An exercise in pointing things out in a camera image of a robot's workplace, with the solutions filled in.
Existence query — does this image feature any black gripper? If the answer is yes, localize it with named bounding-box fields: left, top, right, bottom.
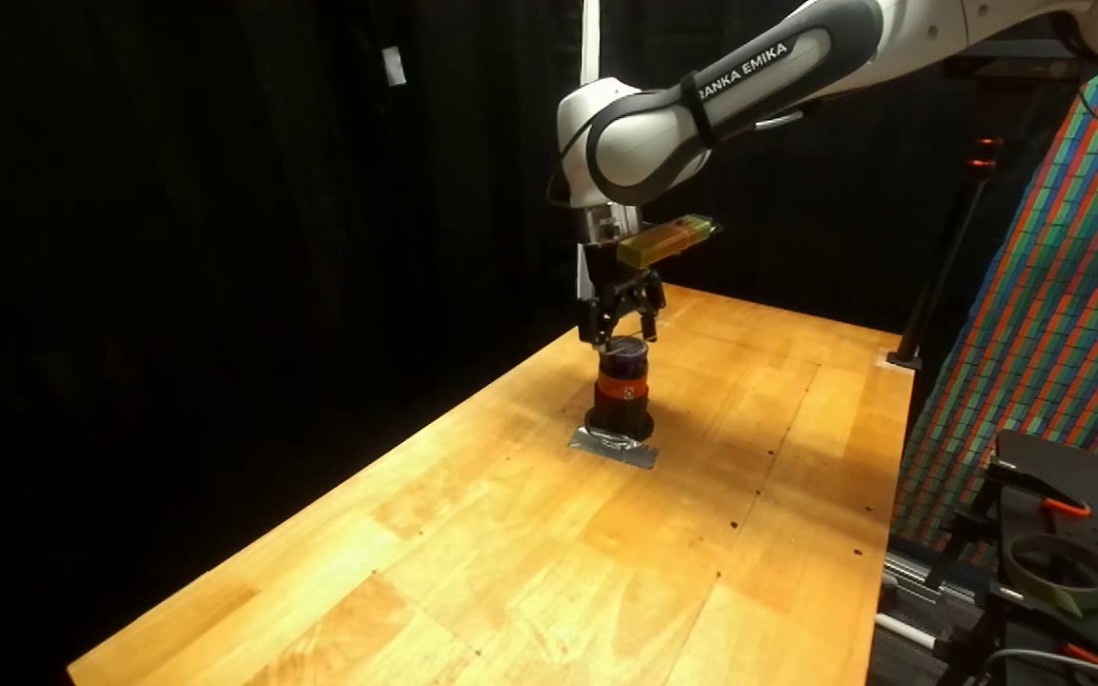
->
left=575, top=236, right=672, bottom=356

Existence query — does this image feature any dark bottle with orange band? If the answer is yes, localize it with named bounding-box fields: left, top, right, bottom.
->
left=580, top=332, right=658, bottom=447

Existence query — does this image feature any silver foil patch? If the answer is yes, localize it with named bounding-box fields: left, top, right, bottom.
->
left=569, top=424, right=663, bottom=474

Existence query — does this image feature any black metal pole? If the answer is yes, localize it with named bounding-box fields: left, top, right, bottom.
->
left=889, top=130, right=1010, bottom=373

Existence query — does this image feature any small white tag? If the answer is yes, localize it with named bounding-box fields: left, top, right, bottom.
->
left=376, top=41, right=412, bottom=93

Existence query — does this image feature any black curtain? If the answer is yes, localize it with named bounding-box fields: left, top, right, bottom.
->
left=0, top=0, right=1087, bottom=686

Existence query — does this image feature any multicoloured striped panel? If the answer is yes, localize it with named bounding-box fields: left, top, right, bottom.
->
left=890, top=65, right=1098, bottom=552

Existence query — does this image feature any orange black bar clamp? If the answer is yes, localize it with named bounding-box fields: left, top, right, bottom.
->
left=1050, top=642, right=1098, bottom=675
left=1033, top=491, right=1098, bottom=528

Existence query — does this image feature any olive tape roll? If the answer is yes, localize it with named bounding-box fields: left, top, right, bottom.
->
left=1000, top=532, right=1098, bottom=619

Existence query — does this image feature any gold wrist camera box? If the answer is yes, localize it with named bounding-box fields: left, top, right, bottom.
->
left=615, top=210, right=719, bottom=270

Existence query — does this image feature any white vertical post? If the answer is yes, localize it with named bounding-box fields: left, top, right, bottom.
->
left=575, top=0, right=604, bottom=322

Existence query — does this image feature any grey metal rail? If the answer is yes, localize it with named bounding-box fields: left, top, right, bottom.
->
left=873, top=543, right=988, bottom=657

